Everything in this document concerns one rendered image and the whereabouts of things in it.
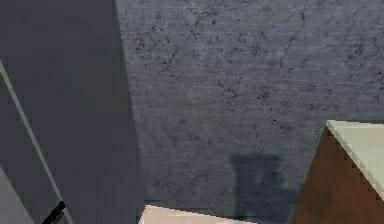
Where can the dark grey fridge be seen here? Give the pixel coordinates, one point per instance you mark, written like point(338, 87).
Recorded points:
point(83, 100)

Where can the brown cabinet with cream worktop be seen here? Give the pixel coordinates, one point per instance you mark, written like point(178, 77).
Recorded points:
point(333, 186)

